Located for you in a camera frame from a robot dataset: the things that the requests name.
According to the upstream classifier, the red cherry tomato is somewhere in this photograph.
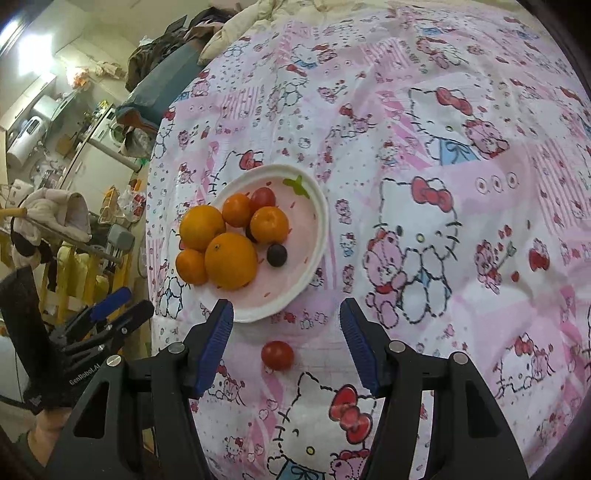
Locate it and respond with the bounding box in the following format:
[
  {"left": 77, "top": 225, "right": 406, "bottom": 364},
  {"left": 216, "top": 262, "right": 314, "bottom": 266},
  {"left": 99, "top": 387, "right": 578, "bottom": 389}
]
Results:
[
  {"left": 249, "top": 187, "right": 276, "bottom": 214},
  {"left": 260, "top": 340, "right": 294, "bottom": 371}
]

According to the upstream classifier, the small mandarin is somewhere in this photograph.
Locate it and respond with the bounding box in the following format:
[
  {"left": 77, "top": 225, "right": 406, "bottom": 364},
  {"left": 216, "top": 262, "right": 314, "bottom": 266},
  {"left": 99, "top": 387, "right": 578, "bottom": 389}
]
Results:
[
  {"left": 175, "top": 249, "right": 208, "bottom": 286},
  {"left": 249, "top": 206, "right": 290, "bottom": 244},
  {"left": 221, "top": 193, "right": 252, "bottom": 228}
]

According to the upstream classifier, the large orange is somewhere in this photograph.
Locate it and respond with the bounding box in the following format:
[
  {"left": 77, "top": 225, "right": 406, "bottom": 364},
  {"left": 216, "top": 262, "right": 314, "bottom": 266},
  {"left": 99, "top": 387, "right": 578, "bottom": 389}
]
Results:
[
  {"left": 179, "top": 205, "right": 226, "bottom": 252},
  {"left": 204, "top": 232, "right": 259, "bottom": 291}
]

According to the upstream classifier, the dark grape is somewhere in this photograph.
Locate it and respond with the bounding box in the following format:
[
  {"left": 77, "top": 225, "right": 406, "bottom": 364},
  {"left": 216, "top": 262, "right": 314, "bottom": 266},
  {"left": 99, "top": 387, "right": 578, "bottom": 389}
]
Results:
[
  {"left": 245, "top": 225, "right": 257, "bottom": 244},
  {"left": 266, "top": 243, "right": 287, "bottom": 268}
]

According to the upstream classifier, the small mandarin back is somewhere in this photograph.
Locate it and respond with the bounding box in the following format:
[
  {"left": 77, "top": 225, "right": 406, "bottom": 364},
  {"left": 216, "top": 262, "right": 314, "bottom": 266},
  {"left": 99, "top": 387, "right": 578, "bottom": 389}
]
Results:
[{"left": 221, "top": 193, "right": 252, "bottom": 228}]

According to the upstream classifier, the yellow wooden chair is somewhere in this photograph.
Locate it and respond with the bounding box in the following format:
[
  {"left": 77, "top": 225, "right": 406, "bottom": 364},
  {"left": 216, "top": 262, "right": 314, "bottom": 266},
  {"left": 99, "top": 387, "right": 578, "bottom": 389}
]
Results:
[{"left": 1, "top": 207, "right": 135, "bottom": 326}]

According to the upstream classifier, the pink strawberry plate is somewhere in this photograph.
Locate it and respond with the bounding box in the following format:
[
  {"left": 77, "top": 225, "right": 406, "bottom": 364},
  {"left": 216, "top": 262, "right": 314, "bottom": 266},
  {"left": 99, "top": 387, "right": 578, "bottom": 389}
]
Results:
[{"left": 175, "top": 164, "right": 329, "bottom": 323}]

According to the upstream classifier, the white washing machine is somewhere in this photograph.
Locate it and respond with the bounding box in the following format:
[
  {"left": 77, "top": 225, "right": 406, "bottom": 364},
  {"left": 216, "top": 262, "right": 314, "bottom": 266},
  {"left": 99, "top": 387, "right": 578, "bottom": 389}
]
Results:
[{"left": 88, "top": 106, "right": 137, "bottom": 170}]

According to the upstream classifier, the hello kitty pink bedsheet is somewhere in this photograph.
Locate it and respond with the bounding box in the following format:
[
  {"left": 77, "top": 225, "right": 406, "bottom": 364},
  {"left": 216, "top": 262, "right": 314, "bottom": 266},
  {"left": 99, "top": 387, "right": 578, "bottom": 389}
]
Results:
[{"left": 147, "top": 1, "right": 590, "bottom": 479}]

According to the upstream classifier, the teal cushion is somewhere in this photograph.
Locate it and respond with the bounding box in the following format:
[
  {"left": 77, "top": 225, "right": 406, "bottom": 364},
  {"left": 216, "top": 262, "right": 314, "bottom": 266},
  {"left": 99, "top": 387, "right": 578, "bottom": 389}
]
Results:
[{"left": 115, "top": 39, "right": 201, "bottom": 133}]

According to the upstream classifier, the pile of clothes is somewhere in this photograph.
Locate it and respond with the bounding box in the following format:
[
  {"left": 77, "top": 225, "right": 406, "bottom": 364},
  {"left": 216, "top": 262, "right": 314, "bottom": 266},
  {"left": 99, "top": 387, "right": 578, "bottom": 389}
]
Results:
[{"left": 125, "top": 7, "right": 233, "bottom": 93}]

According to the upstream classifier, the cream duvet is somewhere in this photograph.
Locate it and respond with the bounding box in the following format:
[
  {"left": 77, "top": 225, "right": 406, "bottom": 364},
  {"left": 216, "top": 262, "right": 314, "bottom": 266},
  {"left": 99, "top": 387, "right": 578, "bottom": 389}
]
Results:
[{"left": 198, "top": 0, "right": 391, "bottom": 66}]

